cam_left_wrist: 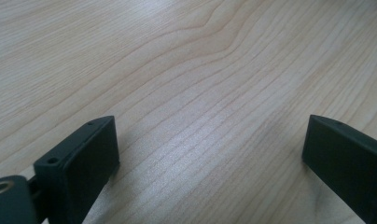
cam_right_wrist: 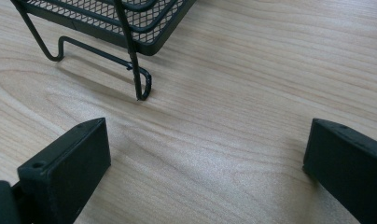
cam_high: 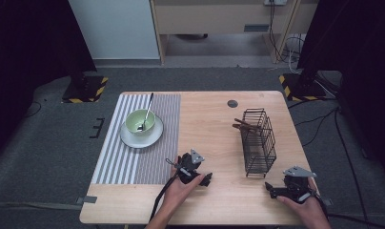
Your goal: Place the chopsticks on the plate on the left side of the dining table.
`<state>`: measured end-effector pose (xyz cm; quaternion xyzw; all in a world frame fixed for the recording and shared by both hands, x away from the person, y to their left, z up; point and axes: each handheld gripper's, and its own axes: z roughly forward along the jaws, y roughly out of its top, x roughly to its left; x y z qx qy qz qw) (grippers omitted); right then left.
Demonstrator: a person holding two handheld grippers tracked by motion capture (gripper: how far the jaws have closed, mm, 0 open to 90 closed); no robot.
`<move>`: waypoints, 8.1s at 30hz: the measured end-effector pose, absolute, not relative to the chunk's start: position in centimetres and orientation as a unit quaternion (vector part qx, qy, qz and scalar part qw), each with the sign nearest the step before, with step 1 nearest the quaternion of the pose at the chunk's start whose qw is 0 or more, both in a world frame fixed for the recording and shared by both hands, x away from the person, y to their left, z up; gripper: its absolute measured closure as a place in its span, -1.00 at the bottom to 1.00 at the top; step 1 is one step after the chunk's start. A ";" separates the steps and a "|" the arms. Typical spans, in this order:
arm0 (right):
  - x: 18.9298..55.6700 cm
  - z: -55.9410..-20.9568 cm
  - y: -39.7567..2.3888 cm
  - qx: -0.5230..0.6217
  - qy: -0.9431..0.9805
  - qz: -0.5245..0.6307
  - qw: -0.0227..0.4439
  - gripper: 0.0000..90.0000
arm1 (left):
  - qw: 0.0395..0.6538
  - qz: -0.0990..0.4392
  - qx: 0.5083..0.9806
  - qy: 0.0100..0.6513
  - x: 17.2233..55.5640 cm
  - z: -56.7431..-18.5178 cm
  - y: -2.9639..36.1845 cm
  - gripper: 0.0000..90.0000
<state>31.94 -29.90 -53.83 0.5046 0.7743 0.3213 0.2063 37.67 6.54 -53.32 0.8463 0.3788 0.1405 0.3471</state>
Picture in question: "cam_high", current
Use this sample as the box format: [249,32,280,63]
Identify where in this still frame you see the metal spoon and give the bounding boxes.
[136,92,154,133]

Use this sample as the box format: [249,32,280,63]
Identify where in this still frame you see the black wire basket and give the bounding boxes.
[239,108,277,178]

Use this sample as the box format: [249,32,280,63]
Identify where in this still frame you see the brown wooden chopstick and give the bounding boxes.
[232,124,261,135]
[233,117,262,131]

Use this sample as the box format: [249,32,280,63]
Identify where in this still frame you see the thin black floor cable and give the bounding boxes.
[23,100,43,119]

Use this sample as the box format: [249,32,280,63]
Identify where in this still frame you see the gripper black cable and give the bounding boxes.
[149,157,184,223]
[317,196,385,229]

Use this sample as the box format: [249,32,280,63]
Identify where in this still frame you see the long black floor cable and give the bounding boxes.
[334,107,370,221]

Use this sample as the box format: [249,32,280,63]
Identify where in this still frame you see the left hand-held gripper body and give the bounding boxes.
[174,148,206,186]

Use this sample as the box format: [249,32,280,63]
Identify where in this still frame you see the white cabinet panel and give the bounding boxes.
[68,0,161,61]

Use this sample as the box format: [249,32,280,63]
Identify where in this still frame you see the black hanging cable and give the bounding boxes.
[268,0,291,64]

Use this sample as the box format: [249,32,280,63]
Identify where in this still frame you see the white tangled cables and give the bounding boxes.
[281,33,307,74]

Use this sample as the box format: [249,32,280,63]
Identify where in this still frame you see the light wooden desk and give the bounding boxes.
[149,0,319,66]

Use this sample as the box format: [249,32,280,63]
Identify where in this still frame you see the person's left hand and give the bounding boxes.
[162,165,205,212]

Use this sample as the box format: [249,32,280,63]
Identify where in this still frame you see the grey striped placemat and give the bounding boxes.
[91,93,182,186]

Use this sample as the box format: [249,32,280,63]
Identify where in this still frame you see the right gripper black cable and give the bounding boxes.
[317,196,385,229]

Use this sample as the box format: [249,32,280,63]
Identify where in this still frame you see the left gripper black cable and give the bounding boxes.
[149,157,184,223]

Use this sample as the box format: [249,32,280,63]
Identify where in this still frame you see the person's right hand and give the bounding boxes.
[276,177,332,229]

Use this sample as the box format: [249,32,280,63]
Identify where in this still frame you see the black stand base hazard tape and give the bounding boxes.
[278,73,327,102]
[61,75,110,104]

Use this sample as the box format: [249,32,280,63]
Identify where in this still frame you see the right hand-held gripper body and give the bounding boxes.
[282,165,317,205]

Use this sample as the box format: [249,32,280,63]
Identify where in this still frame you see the green bowl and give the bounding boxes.
[125,109,157,137]

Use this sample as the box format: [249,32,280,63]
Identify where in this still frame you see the black curtain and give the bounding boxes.
[296,0,385,182]
[0,0,98,166]

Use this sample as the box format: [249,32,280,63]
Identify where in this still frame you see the white plate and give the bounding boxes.
[119,114,165,150]

